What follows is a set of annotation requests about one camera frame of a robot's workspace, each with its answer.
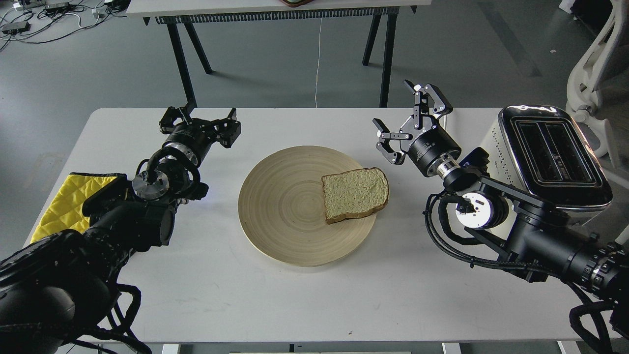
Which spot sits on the white office chair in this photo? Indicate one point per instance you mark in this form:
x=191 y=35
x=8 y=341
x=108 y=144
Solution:
x=607 y=51

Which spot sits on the slice of white bread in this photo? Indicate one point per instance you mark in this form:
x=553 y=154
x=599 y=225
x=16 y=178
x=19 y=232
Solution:
x=354 y=194

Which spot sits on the cream and chrome toaster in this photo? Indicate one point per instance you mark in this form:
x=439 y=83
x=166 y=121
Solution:
x=540 y=149

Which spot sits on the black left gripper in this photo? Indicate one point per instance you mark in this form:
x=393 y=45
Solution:
x=193 y=137

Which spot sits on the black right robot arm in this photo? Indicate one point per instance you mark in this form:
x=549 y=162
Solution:
x=511 y=210

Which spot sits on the yellow quilted cloth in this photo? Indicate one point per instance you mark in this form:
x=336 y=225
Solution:
x=65 y=212

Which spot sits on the round bamboo plate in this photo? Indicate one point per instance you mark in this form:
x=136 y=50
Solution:
x=281 y=208

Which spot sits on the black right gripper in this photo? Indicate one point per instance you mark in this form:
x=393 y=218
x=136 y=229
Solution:
x=421 y=137

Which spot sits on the brown object on background table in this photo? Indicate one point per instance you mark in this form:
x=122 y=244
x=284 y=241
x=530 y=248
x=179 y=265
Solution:
x=295 y=3

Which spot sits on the white background table black legs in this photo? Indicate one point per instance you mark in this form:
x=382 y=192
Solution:
x=187 y=13

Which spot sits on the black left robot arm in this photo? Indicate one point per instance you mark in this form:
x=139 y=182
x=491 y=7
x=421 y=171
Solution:
x=65 y=286

